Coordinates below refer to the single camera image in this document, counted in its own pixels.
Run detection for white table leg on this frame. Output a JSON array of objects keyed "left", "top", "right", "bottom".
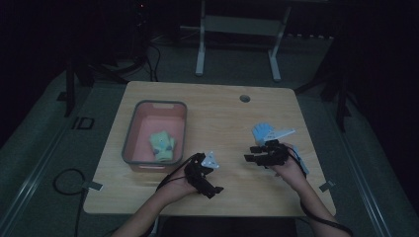
[{"left": 149, "top": 215, "right": 160, "bottom": 236}]

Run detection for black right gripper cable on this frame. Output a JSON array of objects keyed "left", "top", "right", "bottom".
[{"left": 286, "top": 147, "right": 354, "bottom": 237}]

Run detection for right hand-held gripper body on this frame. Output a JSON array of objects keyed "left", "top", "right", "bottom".
[{"left": 253, "top": 127, "right": 296, "bottom": 168}]

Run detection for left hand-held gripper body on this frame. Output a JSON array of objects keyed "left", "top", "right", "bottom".
[{"left": 183, "top": 150, "right": 221, "bottom": 198}]

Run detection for pink plastic storage bin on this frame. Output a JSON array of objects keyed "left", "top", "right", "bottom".
[{"left": 121, "top": 100, "right": 189, "bottom": 174}]

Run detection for grey clip on table edge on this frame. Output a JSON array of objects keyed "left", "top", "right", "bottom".
[
  {"left": 81, "top": 180, "right": 104, "bottom": 193},
  {"left": 318, "top": 180, "right": 336, "bottom": 194}
]

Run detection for plain green mitten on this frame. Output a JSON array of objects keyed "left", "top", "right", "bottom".
[{"left": 153, "top": 137, "right": 177, "bottom": 163}]

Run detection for black metal stand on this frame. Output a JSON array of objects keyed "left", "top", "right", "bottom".
[
  {"left": 57, "top": 58, "right": 97, "bottom": 119},
  {"left": 294, "top": 63, "right": 354, "bottom": 133}
]

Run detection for white metal stand frame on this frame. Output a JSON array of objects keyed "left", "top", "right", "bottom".
[{"left": 179, "top": 0, "right": 293, "bottom": 83}]

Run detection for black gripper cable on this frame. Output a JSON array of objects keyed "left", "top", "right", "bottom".
[
  {"left": 155, "top": 153, "right": 199, "bottom": 193},
  {"left": 286, "top": 147, "right": 354, "bottom": 237}
]

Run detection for black looped floor cable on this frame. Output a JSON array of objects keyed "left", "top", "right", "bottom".
[{"left": 52, "top": 168, "right": 87, "bottom": 237}]

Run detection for black floor cables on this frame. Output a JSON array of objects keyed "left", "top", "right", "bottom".
[{"left": 98, "top": 40, "right": 163, "bottom": 83}]

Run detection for person's right hand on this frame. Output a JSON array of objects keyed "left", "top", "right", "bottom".
[{"left": 270, "top": 143, "right": 309, "bottom": 193}]

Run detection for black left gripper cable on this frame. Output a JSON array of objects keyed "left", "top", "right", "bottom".
[{"left": 155, "top": 153, "right": 199, "bottom": 193}]

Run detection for person's left hand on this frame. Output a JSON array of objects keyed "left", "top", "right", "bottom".
[{"left": 157, "top": 165, "right": 200, "bottom": 202}]

